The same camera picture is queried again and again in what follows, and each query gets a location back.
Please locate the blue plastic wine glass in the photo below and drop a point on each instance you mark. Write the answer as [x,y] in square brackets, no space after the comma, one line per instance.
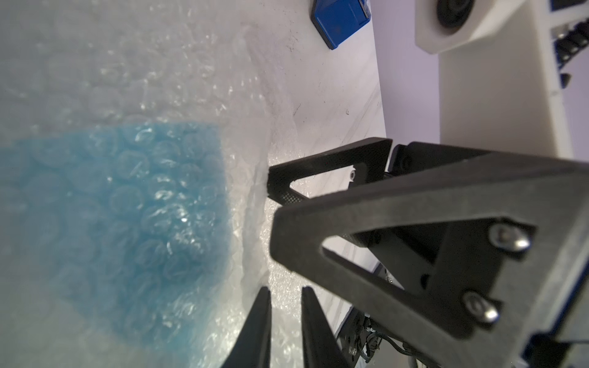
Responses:
[124,229]

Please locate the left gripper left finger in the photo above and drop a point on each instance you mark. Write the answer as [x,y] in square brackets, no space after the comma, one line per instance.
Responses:
[253,345]

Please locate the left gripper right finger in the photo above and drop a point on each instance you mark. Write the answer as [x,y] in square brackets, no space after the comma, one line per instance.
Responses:
[320,348]

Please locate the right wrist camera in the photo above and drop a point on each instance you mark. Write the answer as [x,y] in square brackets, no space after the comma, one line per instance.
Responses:
[441,26]

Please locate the clear bubble wrap sheet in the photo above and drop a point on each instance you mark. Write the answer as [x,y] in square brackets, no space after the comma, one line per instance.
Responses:
[68,66]

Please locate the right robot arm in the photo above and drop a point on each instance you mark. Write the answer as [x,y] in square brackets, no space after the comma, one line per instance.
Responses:
[499,94]

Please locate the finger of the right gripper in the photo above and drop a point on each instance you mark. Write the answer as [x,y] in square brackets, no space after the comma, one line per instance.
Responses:
[368,158]

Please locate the blue tape dispenser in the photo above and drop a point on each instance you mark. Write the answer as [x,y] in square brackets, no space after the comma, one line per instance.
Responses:
[338,20]

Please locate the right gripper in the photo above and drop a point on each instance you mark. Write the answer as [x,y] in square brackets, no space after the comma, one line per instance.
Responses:
[476,259]

